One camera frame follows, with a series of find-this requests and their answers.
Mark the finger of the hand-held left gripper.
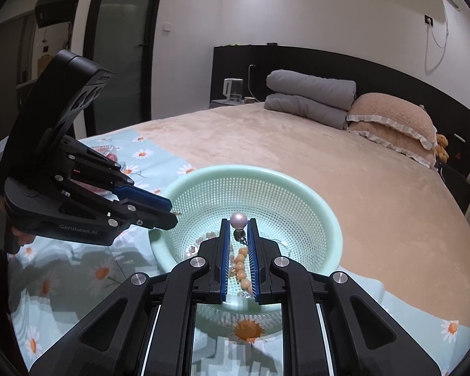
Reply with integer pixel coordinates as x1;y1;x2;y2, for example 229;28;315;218
57;180;179;230
55;136;172;211

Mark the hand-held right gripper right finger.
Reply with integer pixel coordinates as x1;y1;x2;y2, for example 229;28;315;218
248;218;444;376

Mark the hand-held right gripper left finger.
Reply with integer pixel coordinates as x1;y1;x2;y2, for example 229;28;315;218
29;218;232;376

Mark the peach bead bracelet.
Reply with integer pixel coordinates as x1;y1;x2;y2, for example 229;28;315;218
229;245;255;294

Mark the pink bead bracelet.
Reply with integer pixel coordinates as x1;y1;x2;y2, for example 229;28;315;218
186;231;222;259

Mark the pearl earring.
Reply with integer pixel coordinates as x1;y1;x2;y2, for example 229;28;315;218
229;212;248;243

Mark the green plastic strainer basket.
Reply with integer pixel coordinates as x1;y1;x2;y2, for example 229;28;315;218
149;165;343;316

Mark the person's left hand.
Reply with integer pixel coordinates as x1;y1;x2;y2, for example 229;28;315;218
13;231;37;248

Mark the frosted glass door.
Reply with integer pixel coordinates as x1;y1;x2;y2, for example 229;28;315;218
84;0;167;142

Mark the daisy print tablecloth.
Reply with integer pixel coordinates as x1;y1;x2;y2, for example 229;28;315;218
4;129;470;376

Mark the bedside table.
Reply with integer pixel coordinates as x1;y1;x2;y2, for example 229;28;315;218
209;98;265;111

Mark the beige bedspread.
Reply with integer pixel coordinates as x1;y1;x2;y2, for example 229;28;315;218
137;102;470;322

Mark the white bedside appliance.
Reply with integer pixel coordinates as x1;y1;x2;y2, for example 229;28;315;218
223;78;244;100

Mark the grey folded quilt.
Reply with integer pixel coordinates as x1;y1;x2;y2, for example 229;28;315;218
264;93;349;131
265;70;357;111

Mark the beige ruffled pillow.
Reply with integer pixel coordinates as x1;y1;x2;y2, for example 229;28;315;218
347;119;439;170
350;93;439;150

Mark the black headboard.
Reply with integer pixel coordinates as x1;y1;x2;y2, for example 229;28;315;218
211;45;470;189

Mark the black nightstand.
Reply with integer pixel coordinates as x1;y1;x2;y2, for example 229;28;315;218
441;162;470;212

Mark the brown teddy bear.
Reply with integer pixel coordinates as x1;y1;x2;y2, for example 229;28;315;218
434;133;450;163

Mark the white wall cable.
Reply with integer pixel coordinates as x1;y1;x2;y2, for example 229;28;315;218
425;16;449;73

